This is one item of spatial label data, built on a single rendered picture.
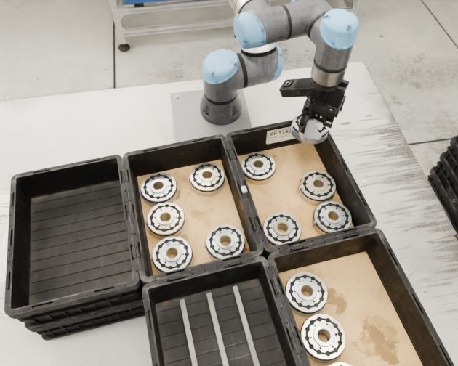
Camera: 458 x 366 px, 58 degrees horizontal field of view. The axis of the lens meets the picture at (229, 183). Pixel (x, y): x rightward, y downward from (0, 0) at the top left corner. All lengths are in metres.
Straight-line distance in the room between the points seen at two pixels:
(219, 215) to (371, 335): 0.49
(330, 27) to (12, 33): 2.93
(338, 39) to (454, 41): 2.64
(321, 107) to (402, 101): 1.87
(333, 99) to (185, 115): 0.65
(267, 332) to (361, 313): 0.24
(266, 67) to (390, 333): 0.85
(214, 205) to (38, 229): 0.49
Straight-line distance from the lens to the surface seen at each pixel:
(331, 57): 0.93
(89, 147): 1.56
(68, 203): 1.27
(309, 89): 1.02
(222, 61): 1.35
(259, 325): 1.05
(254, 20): 0.93
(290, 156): 1.30
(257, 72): 1.38
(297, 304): 1.04
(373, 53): 3.17
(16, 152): 1.64
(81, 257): 1.17
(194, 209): 1.18
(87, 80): 2.95
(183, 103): 1.54
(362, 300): 1.11
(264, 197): 1.20
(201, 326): 1.04
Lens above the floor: 1.83
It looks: 55 degrees down
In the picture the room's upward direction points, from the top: straight up
